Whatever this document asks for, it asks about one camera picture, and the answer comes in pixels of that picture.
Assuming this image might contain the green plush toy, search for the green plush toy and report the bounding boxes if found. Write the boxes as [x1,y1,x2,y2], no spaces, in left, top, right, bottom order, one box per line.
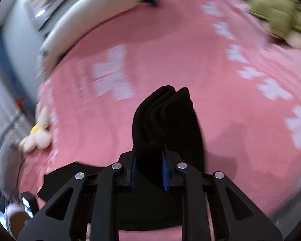
[242,0,301,49]

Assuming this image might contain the black pants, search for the black pants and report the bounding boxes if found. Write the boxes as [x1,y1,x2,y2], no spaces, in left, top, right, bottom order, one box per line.
[37,85,211,231]

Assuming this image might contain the white plush toy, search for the white plush toy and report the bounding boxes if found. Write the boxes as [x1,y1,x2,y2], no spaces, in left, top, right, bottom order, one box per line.
[36,0,146,78]

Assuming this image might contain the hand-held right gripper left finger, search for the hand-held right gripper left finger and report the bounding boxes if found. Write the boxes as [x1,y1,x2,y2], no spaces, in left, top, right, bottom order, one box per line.
[17,152,136,241]

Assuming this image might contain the cream flower plush toy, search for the cream flower plush toy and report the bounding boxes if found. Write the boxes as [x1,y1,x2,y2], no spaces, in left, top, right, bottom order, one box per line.
[19,103,52,153]

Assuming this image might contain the pink bow-print blanket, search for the pink bow-print blanket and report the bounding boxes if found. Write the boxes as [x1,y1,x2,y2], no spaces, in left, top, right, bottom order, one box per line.
[17,0,301,241]

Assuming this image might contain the framed wall picture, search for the framed wall picture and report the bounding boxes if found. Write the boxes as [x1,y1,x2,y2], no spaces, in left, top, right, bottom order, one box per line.
[22,0,79,32]

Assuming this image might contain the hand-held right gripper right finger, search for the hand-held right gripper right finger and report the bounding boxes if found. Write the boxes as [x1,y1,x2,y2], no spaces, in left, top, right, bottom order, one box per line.
[163,151,283,241]

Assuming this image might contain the grey bed base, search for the grey bed base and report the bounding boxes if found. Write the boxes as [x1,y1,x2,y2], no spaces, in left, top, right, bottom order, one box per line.
[266,193,301,233]

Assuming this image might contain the window curtain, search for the window curtain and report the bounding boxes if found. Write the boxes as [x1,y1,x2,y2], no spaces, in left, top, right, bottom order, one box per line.
[0,28,41,156]

